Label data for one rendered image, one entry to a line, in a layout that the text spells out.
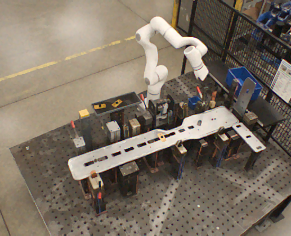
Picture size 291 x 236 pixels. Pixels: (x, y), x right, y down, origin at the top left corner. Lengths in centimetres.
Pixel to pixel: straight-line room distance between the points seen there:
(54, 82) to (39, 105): 50
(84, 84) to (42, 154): 189
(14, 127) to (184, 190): 231
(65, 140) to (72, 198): 57
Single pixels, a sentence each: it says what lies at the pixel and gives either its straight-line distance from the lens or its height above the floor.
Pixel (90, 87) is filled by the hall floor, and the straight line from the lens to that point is 423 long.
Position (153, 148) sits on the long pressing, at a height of 100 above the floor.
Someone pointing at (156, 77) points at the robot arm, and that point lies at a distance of 249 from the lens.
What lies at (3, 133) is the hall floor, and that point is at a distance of 389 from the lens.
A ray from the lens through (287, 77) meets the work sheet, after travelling 256.
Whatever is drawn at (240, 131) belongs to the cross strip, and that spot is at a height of 100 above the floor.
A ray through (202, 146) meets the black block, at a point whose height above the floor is 98.
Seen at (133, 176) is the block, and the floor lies 97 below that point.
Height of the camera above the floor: 272
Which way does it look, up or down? 46 degrees down
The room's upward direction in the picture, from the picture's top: 4 degrees clockwise
